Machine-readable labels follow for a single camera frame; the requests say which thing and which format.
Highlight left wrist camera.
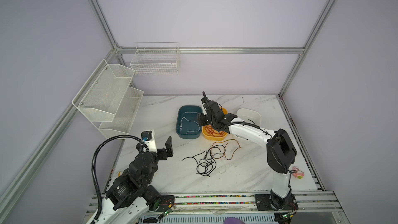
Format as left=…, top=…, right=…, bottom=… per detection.
left=140, top=130, right=157, bottom=153

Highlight teal plastic tub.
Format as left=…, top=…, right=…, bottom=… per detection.
left=176, top=105, right=203, bottom=139

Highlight white plastic tub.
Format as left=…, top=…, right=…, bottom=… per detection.
left=236, top=108, right=262, bottom=126

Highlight white wire basket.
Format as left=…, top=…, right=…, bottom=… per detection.
left=130, top=42, right=180, bottom=76

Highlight purple object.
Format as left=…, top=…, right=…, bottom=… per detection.
left=223, top=217, right=245, bottom=224

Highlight red cable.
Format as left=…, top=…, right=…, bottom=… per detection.
left=205, top=124, right=226, bottom=137

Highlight aluminium front rail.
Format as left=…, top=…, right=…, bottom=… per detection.
left=86, top=191, right=340, bottom=215

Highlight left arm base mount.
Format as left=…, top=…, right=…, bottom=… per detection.
left=149, top=195, right=175, bottom=213

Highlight yellow plastic tub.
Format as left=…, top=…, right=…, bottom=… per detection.
left=202, top=124, right=228, bottom=141

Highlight red cables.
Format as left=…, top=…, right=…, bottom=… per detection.
left=210, top=138, right=243, bottom=161

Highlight upper white mesh shelf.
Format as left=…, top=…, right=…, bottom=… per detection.
left=72, top=60, right=135, bottom=122

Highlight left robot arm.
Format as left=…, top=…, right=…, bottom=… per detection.
left=88, top=131, right=174, bottom=224

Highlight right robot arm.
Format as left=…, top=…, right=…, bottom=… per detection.
left=198, top=92, right=297, bottom=211

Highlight lower white mesh shelf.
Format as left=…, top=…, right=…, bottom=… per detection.
left=98, top=87, right=144, bottom=139

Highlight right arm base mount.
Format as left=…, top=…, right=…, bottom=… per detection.
left=255, top=191, right=299, bottom=212

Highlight white mesh shelf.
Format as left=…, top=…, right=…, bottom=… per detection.
left=72, top=60, right=135, bottom=122
left=98, top=87, right=144, bottom=139

